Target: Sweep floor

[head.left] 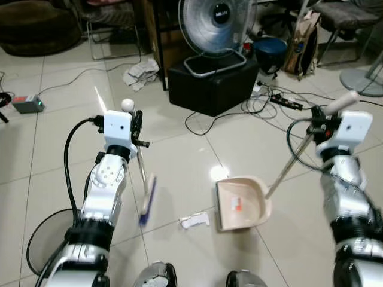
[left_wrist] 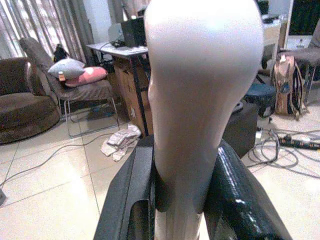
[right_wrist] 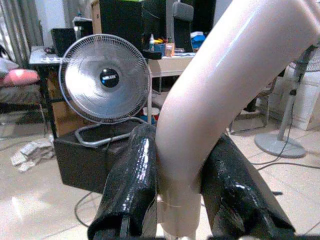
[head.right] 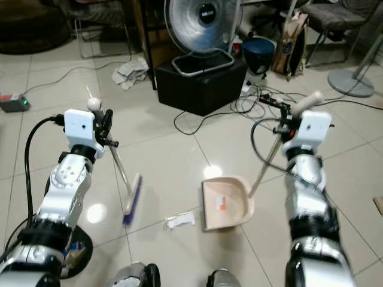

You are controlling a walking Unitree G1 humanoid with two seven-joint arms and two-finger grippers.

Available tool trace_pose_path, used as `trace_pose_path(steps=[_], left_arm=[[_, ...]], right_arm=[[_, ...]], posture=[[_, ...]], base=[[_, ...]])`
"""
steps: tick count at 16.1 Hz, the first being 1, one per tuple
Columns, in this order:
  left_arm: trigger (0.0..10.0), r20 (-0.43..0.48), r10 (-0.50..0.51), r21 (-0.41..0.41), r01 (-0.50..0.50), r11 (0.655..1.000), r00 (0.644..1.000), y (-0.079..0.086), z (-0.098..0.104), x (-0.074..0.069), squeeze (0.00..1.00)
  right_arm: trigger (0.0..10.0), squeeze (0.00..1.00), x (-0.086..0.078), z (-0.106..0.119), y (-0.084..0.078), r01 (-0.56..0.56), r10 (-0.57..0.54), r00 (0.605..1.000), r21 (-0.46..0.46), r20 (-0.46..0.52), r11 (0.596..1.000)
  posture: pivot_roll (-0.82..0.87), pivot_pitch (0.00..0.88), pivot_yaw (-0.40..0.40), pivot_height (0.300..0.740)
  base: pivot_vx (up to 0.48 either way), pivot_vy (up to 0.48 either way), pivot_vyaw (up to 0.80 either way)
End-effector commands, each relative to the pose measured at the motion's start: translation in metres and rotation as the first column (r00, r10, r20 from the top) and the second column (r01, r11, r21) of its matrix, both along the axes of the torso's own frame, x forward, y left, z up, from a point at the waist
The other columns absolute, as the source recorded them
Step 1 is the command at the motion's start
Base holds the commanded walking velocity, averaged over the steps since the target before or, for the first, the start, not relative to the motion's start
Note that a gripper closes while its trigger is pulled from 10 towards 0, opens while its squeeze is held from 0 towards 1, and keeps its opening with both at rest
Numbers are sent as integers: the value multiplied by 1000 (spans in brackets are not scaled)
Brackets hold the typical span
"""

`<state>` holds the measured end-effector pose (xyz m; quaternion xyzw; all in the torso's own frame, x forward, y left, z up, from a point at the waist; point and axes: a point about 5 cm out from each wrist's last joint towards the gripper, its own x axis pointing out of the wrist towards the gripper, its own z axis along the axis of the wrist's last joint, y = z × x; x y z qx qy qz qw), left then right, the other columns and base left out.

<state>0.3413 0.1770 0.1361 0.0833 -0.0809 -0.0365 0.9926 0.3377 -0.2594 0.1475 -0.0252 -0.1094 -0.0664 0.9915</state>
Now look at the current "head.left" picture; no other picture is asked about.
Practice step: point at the brown wooden cabinet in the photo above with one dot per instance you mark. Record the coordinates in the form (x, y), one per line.
(158, 36)

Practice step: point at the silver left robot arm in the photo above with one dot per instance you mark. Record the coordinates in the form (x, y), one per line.
(100, 197)

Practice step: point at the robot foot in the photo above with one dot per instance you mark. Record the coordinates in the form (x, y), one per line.
(155, 276)
(246, 280)

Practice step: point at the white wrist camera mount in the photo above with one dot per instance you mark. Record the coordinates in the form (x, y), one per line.
(117, 130)
(350, 131)

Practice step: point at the dark brown bean bag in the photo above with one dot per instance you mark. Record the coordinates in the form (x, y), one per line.
(36, 27)

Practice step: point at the silver round heater fan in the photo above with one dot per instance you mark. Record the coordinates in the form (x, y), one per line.
(216, 27)

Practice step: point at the white paper scrap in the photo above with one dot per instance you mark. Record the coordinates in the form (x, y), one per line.
(194, 220)

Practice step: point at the crumpled white paper pile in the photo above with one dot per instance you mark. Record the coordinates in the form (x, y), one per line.
(140, 75)

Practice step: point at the dark blue bucket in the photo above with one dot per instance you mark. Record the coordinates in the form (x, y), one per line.
(270, 52)

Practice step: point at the metal frame chair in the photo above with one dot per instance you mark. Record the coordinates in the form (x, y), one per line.
(114, 12)

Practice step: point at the brown paper bag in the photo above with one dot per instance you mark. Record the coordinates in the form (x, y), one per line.
(302, 48)

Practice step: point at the grey round stand base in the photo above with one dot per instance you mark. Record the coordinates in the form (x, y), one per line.
(362, 82)

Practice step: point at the grey box with green light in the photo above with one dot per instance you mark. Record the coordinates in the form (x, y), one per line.
(28, 104)

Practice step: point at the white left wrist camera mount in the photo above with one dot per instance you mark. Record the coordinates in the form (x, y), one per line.
(117, 130)

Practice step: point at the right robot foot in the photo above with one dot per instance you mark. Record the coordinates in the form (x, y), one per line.
(246, 280)

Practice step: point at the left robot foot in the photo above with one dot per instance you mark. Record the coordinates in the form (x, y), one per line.
(155, 276)

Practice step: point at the black power strip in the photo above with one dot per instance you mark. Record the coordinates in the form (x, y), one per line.
(286, 101)

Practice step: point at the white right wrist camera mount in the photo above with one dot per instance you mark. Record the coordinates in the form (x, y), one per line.
(350, 131)

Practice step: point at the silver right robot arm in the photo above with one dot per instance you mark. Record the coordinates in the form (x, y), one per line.
(350, 197)

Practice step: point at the grey cushioned metal chair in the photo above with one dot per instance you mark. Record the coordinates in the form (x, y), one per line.
(347, 15)

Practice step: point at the black box ottoman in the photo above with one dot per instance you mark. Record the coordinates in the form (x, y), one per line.
(209, 89)

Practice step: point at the blue bristle broom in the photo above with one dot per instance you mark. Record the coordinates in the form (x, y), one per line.
(148, 200)

